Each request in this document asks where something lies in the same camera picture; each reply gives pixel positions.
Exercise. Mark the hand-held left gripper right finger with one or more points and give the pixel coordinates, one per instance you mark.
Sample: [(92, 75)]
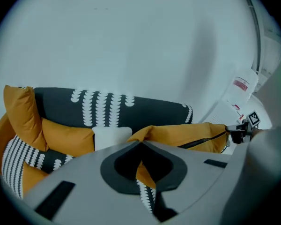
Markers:
[(196, 172)]

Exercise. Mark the small orange cushion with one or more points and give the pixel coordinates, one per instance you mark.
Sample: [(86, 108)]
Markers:
[(68, 138)]

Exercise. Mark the small white cushion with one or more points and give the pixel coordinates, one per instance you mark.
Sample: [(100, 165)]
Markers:
[(112, 137)]

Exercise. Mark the person's right forearm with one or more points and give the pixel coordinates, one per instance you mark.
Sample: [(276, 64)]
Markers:
[(258, 131)]

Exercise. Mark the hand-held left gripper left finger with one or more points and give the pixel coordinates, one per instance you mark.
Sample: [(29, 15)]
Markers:
[(84, 184)]

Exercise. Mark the white water dispenser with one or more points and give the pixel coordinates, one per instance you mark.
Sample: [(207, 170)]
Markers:
[(224, 114)]

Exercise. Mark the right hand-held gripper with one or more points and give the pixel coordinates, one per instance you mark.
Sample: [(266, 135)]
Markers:
[(253, 123)]

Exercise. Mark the orange cushion with black zipper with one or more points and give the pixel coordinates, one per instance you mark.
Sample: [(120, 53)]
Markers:
[(185, 135)]

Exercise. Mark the small pink item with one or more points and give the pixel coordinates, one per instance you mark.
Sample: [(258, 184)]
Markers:
[(236, 106)]

